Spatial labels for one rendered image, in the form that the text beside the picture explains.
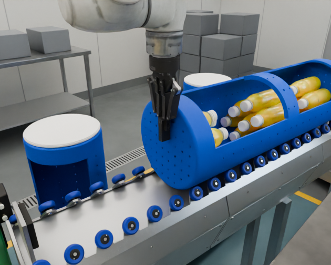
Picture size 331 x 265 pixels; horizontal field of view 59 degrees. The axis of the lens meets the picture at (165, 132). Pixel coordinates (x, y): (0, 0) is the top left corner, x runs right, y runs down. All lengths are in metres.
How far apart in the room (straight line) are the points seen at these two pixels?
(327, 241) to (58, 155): 0.82
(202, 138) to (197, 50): 3.49
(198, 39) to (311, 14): 2.16
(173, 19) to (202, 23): 3.49
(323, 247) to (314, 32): 5.13
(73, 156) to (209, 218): 0.51
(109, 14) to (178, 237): 0.62
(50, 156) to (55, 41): 2.41
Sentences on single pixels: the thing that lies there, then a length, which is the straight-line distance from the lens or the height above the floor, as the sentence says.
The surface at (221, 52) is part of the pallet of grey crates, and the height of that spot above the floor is 0.76.
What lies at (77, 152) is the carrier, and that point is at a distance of 1.07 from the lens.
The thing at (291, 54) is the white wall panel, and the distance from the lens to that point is 5.80.
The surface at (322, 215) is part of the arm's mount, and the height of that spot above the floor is 1.10.
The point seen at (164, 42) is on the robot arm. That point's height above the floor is 1.40.
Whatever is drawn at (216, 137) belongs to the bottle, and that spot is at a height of 1.11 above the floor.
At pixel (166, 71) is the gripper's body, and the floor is 1.33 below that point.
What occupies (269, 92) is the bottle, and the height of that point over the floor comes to 1.17.
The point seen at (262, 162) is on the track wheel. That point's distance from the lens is 1.09.
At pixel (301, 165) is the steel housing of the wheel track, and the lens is 1.32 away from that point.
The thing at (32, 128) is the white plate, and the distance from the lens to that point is 1.22.
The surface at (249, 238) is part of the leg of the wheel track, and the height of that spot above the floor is 0.28.
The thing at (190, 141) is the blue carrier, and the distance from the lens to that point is 0.77.
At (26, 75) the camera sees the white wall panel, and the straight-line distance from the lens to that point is 4.14.
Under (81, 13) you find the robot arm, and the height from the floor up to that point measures 1.47.
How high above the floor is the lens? 1.51
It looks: 26 degrees down
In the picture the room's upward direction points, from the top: straight up
